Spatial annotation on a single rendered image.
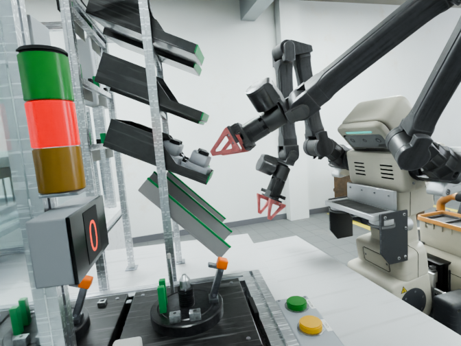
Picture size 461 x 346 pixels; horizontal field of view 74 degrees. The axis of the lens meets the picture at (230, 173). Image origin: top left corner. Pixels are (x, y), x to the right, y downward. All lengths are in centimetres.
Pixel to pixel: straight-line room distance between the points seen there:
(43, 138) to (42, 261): 13
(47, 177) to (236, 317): 41
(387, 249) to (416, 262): 15
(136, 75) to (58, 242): 54
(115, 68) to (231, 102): 350
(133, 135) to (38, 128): 45
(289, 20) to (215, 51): 109
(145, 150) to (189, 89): 340
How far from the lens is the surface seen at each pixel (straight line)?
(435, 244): 144
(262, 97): 75
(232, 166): 425
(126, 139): 81
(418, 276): 119
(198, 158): 81
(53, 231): 35
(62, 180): 38
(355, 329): 81
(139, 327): 65
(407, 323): 86
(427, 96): 85
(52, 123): 38
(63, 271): 36
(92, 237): 40
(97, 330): 68
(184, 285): 62
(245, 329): 60
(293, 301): 67
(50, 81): 38
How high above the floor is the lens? 131
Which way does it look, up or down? 7 degrees down
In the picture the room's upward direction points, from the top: 4 degrees counter-clockwise
